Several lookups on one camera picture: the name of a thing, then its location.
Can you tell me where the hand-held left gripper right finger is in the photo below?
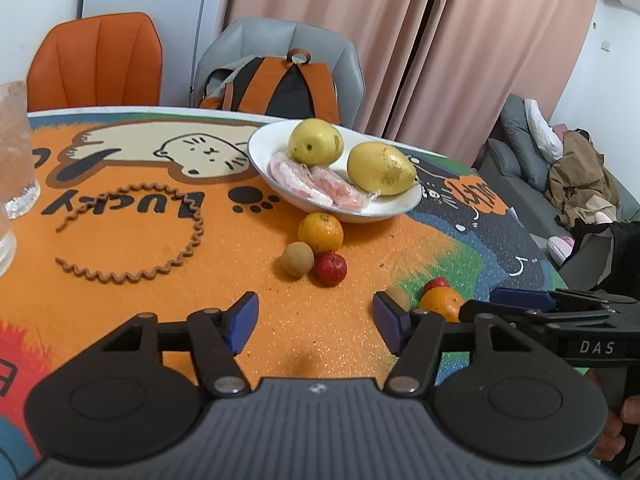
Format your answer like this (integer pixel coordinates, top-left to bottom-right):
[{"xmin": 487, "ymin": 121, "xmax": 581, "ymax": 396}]
[{"xmin": 372, "ymin": 291, "xmax": 551, "ymax": 397}]

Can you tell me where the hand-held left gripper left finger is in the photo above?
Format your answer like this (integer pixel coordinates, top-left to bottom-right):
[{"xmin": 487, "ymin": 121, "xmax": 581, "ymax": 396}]
[{"xmin": 60, "ymin": 291, "xmax": 260, "ymax": 397}]

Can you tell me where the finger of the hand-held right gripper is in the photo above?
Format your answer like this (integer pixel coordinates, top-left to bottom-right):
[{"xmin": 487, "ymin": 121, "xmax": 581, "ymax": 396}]
[
  {"xmin": 490, "ymin": 287, "xmax": 640, "ymax": 312},
  {"xmin": 459, "ymin": 300, "xmax": 622, "ymax": 334}
]

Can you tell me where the orange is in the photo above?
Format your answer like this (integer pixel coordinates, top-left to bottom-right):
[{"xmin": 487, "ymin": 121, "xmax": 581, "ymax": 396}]
[
  {"xmin": 419, "ymin": 287, "xmax": 466, "ymax": 323},
  {"xmin": 298, "ymin": 212, "xmax": 345, "ymax": 254}
]

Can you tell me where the sausage large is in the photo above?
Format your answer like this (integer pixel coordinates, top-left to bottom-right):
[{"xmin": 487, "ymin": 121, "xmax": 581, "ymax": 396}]
[{"xmin": 310, "ymin": 166, "xmax": 371, "ymax": 211}]

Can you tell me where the pink grapefruit slice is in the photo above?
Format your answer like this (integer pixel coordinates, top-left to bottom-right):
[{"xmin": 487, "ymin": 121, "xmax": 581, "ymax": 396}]
[{"xmin": 270, "ymin": 152, "xmax": 335, "ymax": 208}]

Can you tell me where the yellow-green pear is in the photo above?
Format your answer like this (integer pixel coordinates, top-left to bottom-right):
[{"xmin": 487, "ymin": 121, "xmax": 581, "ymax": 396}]
[{"xmin": 346, "ymin": 142, "xmax": 417, "ymax": 197}]

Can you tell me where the white ceramic bowl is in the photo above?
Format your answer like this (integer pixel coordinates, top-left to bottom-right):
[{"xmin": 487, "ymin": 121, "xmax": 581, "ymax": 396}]
[{"xmin": 247, "ymin": 119, "xmax": 423, "ymax": 224}]

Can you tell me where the round yellow pear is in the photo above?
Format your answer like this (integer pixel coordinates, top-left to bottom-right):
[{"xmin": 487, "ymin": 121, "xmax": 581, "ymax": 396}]
[{"xmin": 288, "ymin": 118, "xmax": 345, "ymax": 167}]

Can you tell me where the person's right hand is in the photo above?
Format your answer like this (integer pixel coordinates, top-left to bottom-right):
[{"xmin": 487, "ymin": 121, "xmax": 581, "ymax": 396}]
[{"xmin": 591, "ymin": 394, "xmax": 640, "ymax": 462}]

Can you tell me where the pink soft item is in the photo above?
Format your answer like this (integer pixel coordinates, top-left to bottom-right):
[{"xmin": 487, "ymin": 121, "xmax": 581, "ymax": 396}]
[{"xmin": 546, "ymin": 234, "xmax": 576, "ymax": 263}]

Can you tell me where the printed table mat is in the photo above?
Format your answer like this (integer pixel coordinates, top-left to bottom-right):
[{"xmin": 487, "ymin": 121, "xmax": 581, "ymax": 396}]
[{"xmin": 0, "ymin": 106, "xmax": 591, "ymax": 461}]

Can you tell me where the black cloth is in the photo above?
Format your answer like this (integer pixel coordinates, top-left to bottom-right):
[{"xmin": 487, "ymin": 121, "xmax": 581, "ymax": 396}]
[{"xmin": 560, "ymin": 219, "xmax": 640, "ymax": 293}]

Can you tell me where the grey sofa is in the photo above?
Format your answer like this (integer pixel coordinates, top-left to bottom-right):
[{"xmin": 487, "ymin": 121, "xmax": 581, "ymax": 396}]
[{"xmin": 472, "ymin": 92, "xmax": 640, "ymax": 271}]

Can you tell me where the brown coat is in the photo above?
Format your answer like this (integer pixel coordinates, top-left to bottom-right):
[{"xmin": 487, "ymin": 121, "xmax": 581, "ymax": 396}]
[{"xmin": 545, "ymin": 130, "xmax": 626, "ymax": 221}]

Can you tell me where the grey pillow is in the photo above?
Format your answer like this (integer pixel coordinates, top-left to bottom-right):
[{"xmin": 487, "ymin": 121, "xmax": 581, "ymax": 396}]
[{"xmin": 500, "ymin": 94, "xmax": 556, "ymax": 191}]

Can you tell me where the white pillow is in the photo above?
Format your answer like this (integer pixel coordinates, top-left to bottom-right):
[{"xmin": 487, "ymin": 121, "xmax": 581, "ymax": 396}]
[{"xmin": 522, "ymin": 99, "xmax": 566, "ymax": 161}]

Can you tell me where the orange and black backpack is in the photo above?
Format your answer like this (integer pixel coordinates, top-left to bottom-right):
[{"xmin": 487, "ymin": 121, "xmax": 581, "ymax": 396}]
[{"xmin": 198, "ymin": 47, "xmax": 342, "ymax": 126}]

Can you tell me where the pink curtain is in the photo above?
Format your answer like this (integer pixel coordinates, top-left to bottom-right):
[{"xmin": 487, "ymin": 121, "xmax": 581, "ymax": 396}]
[
  {"xmin": 225, "ymin": 0, "xmax": 446, "ymax": 138},
  {"xmin": 385, "ymin": 0, "xmax": 601, "ymax": 166}
]

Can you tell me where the clear plastic cup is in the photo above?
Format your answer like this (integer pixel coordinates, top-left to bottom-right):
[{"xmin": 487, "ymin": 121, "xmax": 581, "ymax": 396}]
[
  {"xmin": 0, "ymin": 210, "xmax": 19, "ymax": 279},
  {"xmin": 0, "ymin": 80, "xmax": 41, "ymax": 220}
]

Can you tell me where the grey chair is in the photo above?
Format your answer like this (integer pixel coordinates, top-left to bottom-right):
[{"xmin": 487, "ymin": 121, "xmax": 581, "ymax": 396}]
[{"xmin": 192, "ymin": 16, "xmax": 366, "ymax": 133}]

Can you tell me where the orange chair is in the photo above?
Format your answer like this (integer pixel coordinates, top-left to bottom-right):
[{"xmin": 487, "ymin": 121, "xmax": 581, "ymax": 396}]
[{"xmin": 26, "ymin": 12, "xmax": 164, "ymax": 112}]

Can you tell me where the brown spiral cord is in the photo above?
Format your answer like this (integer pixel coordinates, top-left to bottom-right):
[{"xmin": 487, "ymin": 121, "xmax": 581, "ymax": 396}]
[{"xmin": 54, "ymin": 183, "xmax": 205, "ymax": 285}]

